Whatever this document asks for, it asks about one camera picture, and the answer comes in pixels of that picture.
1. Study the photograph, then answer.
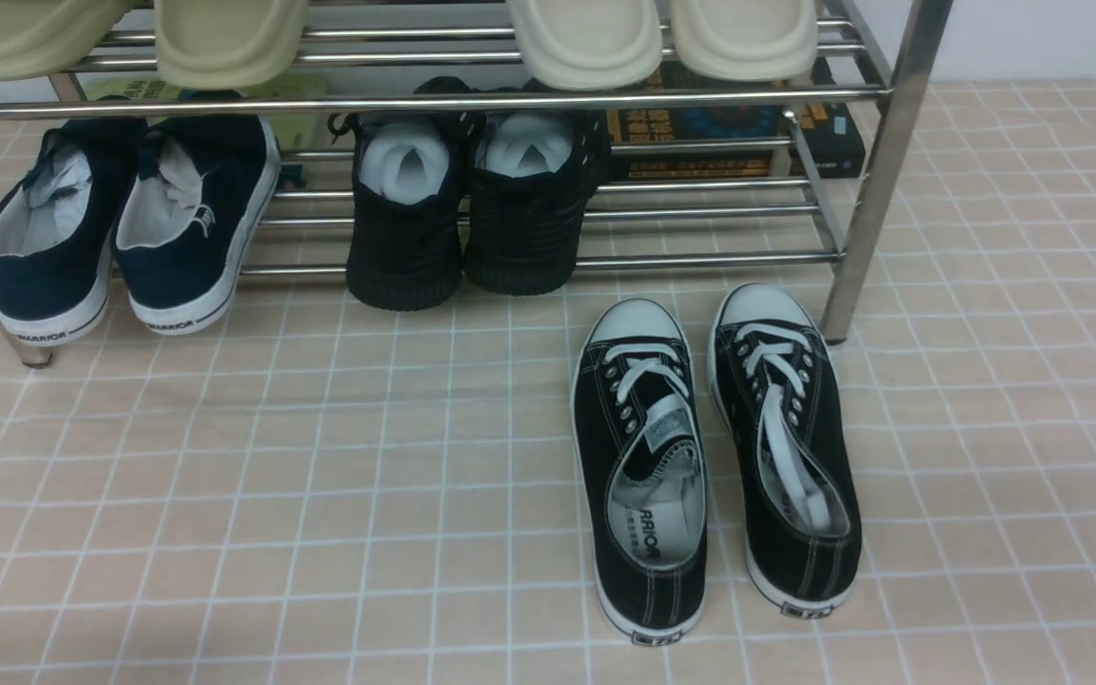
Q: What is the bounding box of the black canvas sneaker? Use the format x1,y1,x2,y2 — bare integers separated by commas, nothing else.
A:
571,298,708,646
706,283,864,619

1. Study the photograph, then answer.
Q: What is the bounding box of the silver metal shoe rack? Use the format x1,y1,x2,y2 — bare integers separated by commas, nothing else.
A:
0,1,955,345

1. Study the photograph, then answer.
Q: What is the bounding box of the black knit shoe left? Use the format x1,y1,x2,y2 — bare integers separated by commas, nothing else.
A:
327,111,484,311

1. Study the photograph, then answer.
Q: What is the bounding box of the black knit shoe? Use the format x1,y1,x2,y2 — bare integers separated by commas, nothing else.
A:
327,111,484,311
463,109,612,296

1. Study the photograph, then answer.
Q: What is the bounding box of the black knit shoe right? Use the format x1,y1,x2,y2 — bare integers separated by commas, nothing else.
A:
463,109,612,296

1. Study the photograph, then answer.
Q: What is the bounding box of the cream slipper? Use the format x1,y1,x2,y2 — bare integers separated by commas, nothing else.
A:
505,1,664,91
670,1,818,82

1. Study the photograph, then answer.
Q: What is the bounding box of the cream slipper far right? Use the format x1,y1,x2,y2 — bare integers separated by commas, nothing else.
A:
670,1,818,82

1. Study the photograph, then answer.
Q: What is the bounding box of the navy canvas shoe right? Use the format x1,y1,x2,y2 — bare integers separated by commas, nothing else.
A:
110,114,279,336

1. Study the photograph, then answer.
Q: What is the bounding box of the navy canvas shoe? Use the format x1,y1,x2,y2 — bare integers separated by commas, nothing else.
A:
0,117,147,347
110,114,279,336

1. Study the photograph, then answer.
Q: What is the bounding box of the beige slipper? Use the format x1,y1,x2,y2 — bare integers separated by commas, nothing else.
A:
0,1,136,81
153,1,309,90

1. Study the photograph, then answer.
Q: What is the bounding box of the navy canvas shoe left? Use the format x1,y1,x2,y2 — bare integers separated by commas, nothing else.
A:
0,117,147,347

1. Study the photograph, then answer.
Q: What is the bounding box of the beige slipper far left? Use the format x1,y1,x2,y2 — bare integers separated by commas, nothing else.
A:
0,1,136,81

